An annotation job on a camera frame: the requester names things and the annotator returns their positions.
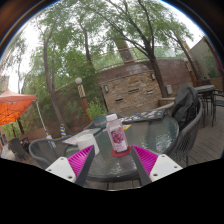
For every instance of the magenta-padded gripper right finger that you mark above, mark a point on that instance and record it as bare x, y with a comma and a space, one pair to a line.
165, 166

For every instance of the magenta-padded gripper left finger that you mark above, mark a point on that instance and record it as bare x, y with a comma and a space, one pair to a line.
61, 168

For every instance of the pink juice bottle white cap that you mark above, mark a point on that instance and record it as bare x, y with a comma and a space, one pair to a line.
117, 135

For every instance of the grey mesh patio chair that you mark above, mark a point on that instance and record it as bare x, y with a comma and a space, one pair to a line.
188, 140
18, 150
45, 151

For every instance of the grey laptop with stickers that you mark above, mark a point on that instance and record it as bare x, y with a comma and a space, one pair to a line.
75, 138

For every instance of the blue yellow striped bollard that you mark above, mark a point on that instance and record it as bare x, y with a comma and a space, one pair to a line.
63, 131

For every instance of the flat round red coaster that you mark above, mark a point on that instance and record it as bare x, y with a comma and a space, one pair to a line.
121, 154

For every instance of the black laptop with stickers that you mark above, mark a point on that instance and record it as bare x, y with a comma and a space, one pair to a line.
145, 116

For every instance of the potted plant in teal pot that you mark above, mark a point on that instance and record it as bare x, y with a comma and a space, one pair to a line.
98, 113

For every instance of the orange patio umbrella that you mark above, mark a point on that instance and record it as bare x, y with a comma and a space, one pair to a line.
15, 106

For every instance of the grey utility box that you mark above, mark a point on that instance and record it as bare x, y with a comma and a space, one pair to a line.
169, 89

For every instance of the dark metal patio chair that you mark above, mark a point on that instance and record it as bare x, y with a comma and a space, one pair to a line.
219, 100

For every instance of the dark round patio table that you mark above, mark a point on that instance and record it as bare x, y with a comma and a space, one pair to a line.
205, 89

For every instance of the wooden lamp post white globe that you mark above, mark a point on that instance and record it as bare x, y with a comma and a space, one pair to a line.
82, 98

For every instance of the black wall lantern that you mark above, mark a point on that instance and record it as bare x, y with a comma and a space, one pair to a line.
106, 89
153, 76

